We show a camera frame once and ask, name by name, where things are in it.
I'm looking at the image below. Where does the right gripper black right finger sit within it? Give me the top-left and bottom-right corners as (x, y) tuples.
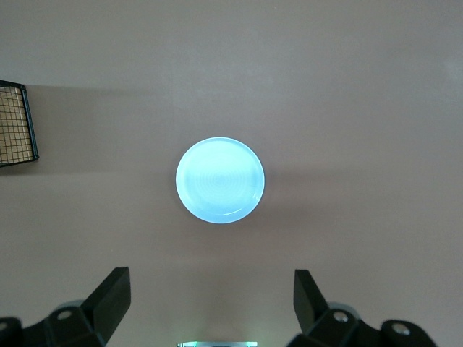
(287, 269), (438, 347)

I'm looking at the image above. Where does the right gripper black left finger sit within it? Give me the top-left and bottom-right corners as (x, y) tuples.
(0, 266), (131, 347)

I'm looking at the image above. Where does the light blue round plate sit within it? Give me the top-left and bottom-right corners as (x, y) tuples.
(175, 136), (266, 225)

